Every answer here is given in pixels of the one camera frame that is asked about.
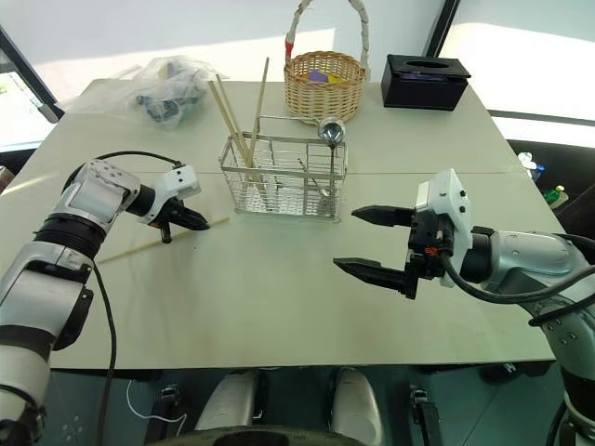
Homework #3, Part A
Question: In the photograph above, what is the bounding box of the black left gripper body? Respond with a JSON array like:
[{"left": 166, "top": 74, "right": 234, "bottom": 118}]
[{"left": 154, "top": 196, "right": 188, "bottom": 244}]

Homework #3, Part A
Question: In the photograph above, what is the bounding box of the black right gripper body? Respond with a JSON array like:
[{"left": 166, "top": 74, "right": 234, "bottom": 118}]
[{"left": 404, "top": 207, "right": 455, "bottom": 282}]

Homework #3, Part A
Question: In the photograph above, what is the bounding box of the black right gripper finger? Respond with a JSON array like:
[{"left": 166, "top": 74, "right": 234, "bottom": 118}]
[
  {"left": 333, "top": 256, "right": 418, "bottom": 301},
  {"left": 350, "top": 204, "right": 416, "bottom": 230}
]

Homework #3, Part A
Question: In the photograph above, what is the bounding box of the wooden chopstick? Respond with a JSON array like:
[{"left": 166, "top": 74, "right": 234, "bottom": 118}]
[
  {"left": 245, "top": 56, "right": 271, "bottom": 169},
  {"left": 96, "top": 216, "right": 232, "bottom": 266},
  {"left": 215, "top": 72, "right": 261, "bottom": 187},
  {"left": 207, "top": 80, "right": 275, "bottom": 210}
]

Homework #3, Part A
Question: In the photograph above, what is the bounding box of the metal spoon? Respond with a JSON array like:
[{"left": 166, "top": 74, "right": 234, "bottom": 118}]
[{"left": 317, "top": 117, "right": 347, "bottom": 203}]

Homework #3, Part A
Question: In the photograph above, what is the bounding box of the clear plastic bag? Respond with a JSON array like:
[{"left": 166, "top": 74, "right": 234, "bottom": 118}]
[{"left": 62, "top": 54, "right": 218, "bottom": 135}]

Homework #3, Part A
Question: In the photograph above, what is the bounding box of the clear spray bottle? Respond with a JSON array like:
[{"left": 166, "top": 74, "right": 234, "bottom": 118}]
[{"left": 517, "top": 150, "right": 546, "bottom": 183}]

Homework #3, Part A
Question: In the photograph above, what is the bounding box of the white rounded robot foot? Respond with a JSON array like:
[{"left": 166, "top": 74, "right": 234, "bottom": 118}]
[
  {"left": 193, "top": 370, "right": 260, "bottom": 433},
  {"left": 330, "top": 366, "right": 384, "bottom": 446}
]

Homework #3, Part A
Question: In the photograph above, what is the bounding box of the black tissue box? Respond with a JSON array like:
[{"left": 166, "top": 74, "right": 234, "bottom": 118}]
[{"left": 380, "top": 53, "right": 472, "bottom": 112}]

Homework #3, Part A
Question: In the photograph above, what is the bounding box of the green bottle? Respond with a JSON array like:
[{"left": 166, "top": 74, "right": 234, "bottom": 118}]
[{"left": 542, "top": 184, "right": 569, "bottom": 209}]

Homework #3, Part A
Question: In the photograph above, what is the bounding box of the black table leg caster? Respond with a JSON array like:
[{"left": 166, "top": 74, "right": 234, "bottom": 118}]
[
  {"left": 144, "top": 383, "right": 183, "bottom": 445},
  {"left": 408, "top": 383, "right": 443, "bottom": 446}
]

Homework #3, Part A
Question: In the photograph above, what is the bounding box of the dark rounded robot torso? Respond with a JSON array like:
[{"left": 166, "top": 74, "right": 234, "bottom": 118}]
[{"left": 155, "top": 424, "right": 373, "bottom": 446}]

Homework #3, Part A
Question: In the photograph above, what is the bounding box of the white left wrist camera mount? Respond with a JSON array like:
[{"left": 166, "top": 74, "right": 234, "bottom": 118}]
[{"left": 138, "top": 165, "right": 203, "bottom": 225}]

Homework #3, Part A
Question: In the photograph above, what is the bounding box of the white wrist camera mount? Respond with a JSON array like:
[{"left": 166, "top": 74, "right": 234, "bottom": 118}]
[
  {"left": 415, "top": 168, "right": 473, "bottom": 291},
  {"left": 138, "top": 165, "right": 203, "bottom": 225}
]

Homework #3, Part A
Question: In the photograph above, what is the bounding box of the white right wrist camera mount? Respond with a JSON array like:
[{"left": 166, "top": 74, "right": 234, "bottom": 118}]
[{"left": 415, "top": 168, "right": 473, "bottom": 291}]

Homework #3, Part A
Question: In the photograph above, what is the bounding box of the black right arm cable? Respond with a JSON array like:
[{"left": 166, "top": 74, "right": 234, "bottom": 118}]
[{"left": 436, "top": 231, "right": 595, "bottom": 329}]

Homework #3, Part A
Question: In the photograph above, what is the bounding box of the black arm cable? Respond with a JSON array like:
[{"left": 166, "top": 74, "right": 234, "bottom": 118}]
[
  {"left": 436, "top": 231, "right": 595, "bottom": 329},
  {"left": 61, "top": 150, "right": 185, "bottom": 446}
]

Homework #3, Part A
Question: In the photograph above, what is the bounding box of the metal wire basket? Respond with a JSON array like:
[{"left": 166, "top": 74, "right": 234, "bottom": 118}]
[{"left": 218, "top": 114, "right": 350, "bottom": 225}]

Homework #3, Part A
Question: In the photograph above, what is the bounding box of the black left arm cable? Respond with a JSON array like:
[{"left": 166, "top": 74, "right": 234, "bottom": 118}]
[{"left": 61, "top": 150, "right": 185, "bottom": 446}]

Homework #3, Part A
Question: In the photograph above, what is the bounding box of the wicker basket with handle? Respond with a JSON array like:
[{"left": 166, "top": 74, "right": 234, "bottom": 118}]
[{"left": 283, "top": 0, "right": 374, "bottom": 124}]

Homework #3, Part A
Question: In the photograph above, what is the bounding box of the white floor cable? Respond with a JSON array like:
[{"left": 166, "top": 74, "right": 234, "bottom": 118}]
[{"left": 125, "top": 379, "right": 188, "bottom": 425}]

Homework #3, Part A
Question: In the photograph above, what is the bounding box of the dark window frame post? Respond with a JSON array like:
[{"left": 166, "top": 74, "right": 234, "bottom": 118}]
[
  {"left": 0, "top": 23, "right": 65, "bottom": 125},
  {"left": 419, "top": 0, "right": 462, "bottom": 60}
]

